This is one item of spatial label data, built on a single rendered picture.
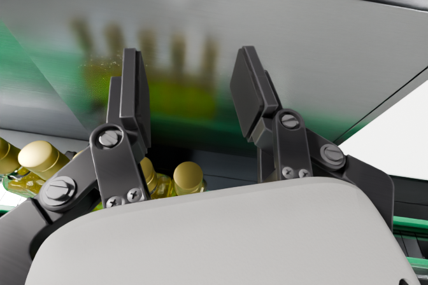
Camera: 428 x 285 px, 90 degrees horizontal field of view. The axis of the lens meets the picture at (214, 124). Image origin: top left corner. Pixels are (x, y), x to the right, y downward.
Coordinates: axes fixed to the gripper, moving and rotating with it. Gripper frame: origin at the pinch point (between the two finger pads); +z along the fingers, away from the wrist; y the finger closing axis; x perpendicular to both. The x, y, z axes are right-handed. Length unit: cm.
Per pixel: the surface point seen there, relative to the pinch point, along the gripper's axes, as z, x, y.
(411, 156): 2.0, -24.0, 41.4
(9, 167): 6.3, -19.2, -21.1
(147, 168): 2.7, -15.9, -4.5
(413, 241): -13, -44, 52
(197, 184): 0.0, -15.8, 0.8
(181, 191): -0.1, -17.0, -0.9
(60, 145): 23, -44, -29
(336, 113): 7.2, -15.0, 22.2
